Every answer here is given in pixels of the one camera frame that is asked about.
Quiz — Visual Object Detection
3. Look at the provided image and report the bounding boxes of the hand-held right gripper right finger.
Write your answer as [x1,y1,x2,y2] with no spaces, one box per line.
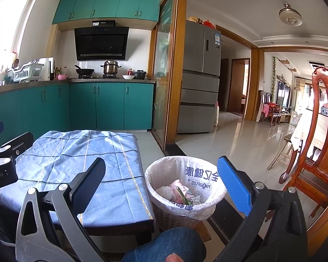
[214,155,309,262]

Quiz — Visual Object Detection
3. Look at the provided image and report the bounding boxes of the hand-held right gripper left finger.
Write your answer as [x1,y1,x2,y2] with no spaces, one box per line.
[15,157,110,262]

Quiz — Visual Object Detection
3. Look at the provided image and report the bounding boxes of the white woven waste basket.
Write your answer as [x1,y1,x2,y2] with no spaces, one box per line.
[152,194,212,231]

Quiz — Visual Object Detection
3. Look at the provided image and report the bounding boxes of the wastebasket with white bag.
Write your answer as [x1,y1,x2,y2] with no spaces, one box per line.
[144,155,227,221]

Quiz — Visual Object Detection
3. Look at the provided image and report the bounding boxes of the table with blue cloth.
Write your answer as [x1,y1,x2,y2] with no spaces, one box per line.
[0,130,156,228]

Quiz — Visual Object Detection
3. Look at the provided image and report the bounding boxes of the green and white packet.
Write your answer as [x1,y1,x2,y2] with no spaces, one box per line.
[184,190,201,205]

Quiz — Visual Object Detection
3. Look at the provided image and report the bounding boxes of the dark low table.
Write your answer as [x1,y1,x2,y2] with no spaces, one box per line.
[79,218,155,247]

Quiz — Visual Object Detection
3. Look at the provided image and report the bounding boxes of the pink snack packet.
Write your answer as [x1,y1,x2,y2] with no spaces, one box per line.
[168,179,190,201]

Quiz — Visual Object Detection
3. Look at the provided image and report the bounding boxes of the light wooden stool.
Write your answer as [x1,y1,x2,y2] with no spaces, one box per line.
[267,140,293,171]

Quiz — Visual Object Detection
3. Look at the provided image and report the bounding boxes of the white dish rack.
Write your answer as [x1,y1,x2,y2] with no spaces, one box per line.
[7,63,45,83]

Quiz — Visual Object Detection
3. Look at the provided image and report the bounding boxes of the white kitchen appliance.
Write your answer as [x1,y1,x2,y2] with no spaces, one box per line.
[38,57,55,81]

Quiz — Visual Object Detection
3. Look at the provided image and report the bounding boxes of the wooden chairs with pink cloth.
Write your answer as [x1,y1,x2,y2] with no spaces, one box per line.
[258,91,283,127]

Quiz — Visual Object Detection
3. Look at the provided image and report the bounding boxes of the teal lower cabinets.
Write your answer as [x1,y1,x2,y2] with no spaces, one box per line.
[0,82,155,148]

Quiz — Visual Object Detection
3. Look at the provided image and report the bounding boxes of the teal cabinets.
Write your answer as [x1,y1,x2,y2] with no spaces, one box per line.
[0,82,155,148]
[52,0,162,25]

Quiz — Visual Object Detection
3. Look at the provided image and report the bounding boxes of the dining table with cloth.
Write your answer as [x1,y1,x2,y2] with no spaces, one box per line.
[283,106,328,170]

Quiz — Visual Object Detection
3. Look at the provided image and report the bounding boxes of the person's leg in jeans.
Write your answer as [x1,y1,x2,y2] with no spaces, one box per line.
[121,227,207,262]

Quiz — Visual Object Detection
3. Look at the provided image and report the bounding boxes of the black wok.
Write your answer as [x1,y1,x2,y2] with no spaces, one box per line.
[74,65,95,76]

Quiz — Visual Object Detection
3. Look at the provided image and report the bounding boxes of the brown wooden door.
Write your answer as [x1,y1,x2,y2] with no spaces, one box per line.
[226,58,250,115]

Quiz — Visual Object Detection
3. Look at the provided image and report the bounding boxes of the gas stove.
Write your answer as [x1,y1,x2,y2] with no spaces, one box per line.
[71,75,121,80]

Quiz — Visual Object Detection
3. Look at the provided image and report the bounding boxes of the black television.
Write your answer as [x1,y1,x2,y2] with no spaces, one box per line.
[277,81,292,107]

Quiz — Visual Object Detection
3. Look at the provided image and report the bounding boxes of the grey multi-door refrigerator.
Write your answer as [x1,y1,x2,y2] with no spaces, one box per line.
[177,20,222,134]

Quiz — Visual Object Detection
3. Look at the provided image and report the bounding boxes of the kitchen window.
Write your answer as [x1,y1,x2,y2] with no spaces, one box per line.
[0,0,44,74]

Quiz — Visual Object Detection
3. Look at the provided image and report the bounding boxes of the green leaf garland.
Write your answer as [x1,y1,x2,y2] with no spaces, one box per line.
[271,57,277,103]

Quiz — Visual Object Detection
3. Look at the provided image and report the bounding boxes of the steel stock pot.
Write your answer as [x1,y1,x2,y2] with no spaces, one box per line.
[100,59,122,75]

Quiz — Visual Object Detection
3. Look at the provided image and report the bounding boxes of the glass sliding door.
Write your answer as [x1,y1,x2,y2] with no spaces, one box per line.
[152,0,178,145]

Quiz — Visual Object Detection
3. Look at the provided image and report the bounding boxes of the black range hood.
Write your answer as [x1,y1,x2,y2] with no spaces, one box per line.
[74,20,130,62]

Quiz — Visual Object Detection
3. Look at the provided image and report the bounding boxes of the teal upper cabinets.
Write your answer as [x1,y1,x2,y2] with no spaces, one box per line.
[52,0,162,25]

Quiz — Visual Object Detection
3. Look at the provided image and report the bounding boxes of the round ceiling light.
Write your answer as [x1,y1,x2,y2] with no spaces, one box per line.
[279,3,303,26]

